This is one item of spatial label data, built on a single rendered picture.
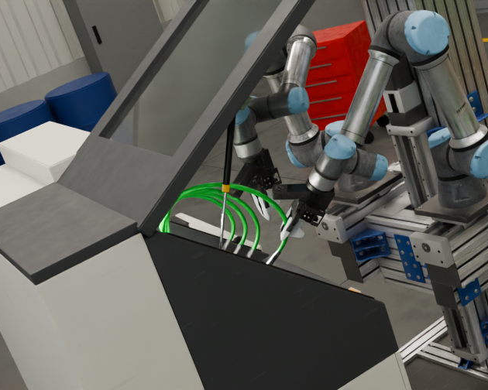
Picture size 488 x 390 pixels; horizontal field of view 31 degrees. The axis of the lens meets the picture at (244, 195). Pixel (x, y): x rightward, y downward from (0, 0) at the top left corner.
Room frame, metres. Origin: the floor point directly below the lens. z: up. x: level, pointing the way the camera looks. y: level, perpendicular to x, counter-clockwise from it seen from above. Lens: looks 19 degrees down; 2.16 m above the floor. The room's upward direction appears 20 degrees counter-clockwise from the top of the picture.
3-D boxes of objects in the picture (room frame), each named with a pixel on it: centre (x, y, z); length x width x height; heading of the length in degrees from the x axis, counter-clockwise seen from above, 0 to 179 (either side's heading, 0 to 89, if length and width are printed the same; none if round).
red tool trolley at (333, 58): (6.82, -0.91, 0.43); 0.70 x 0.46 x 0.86; 54
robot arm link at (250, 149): (2.53, -0.06, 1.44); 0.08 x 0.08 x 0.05
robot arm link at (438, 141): (2.56, -0.64, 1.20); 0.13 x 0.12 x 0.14; 17
